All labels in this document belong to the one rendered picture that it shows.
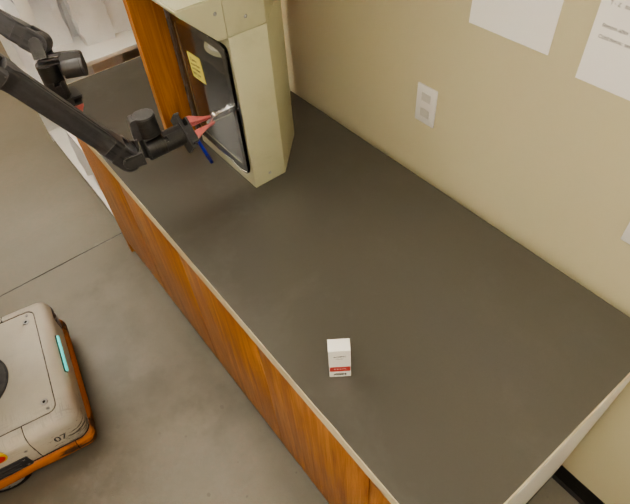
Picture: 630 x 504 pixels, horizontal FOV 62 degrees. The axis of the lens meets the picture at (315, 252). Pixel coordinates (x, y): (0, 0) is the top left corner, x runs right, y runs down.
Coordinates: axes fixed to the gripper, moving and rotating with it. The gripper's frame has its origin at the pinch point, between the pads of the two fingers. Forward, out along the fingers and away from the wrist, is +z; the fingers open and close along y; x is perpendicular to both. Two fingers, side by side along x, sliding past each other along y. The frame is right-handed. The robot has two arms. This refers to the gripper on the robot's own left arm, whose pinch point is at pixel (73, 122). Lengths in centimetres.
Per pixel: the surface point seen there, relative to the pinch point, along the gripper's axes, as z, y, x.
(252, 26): -32, 40, -47
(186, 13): -40, 24, -46
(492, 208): 14, 76, -100
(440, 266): 16, 51, -104
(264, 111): -8, 40, -46
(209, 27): -35, 29, -46
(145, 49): -17.5, 25.4, -9.4
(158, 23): -23.1, 31.3, -9.4
